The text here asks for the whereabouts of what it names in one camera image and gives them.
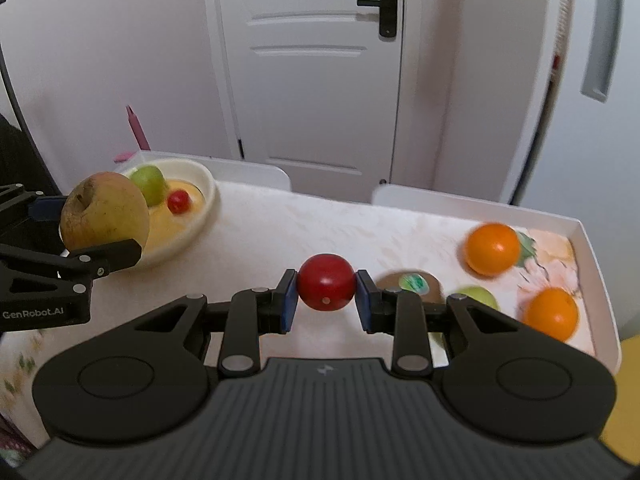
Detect black metal stand pole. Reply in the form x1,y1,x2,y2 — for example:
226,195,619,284
0,0,64,196

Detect brown kiwi with sticker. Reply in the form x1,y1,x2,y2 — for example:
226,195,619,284
375,269,444,304

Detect pink plastic object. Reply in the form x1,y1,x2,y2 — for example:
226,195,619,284
114,105,151,164

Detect green apple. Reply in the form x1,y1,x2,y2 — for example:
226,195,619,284
129,165,168,207
429,285,501,348

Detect large yellow-brown apple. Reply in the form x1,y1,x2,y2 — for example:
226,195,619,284
60,171,150,252

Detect white panel door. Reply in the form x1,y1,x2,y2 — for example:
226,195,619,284
214,0,404,202

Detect yellow chair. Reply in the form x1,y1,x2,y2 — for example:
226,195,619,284
601,335,640,466

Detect grey recessed wardrobe handle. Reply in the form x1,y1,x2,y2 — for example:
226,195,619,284
582,0,624,103

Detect large orange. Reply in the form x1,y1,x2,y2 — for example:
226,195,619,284
463,223,521,278
523,287,579,341

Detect red cherry tomato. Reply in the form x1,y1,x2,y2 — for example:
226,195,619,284
296,254,356,311
166,188,191,214

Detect floral tablecloth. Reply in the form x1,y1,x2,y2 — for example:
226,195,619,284
0,179,598,449

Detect white wardrobe door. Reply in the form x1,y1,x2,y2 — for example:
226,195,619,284
513,0,639,339

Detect green apple front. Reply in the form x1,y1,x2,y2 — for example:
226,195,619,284
129,165,168,207

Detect black door handle lock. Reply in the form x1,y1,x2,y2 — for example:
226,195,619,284
357,0,398,39

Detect cream bowl with bear print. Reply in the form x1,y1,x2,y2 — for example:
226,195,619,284
119,157,218,271

